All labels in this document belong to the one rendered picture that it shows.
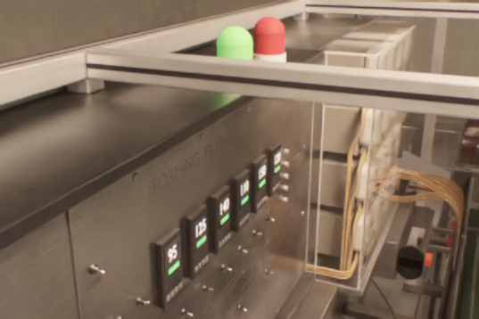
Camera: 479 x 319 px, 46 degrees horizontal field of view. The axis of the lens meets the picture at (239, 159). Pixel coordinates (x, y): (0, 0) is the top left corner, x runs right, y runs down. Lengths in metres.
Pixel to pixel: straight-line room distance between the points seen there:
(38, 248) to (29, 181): 0.06
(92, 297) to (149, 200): 0.13
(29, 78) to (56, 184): 0.27
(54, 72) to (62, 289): 0.33
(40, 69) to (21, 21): 3.65
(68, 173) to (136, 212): 0.13
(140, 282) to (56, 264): 0.16
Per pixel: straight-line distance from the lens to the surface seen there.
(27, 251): 0.54
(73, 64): 0.84
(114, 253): 0.64
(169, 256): 0.73
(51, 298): 0.58
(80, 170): 0.57
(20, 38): 4.43
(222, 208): 0.85
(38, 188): 0.54
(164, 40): 1.04
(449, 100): 0.68
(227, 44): 0.90
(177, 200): 0.75
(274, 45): 1.04
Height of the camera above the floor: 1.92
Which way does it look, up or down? 20 degrees down
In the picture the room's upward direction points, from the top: straight up
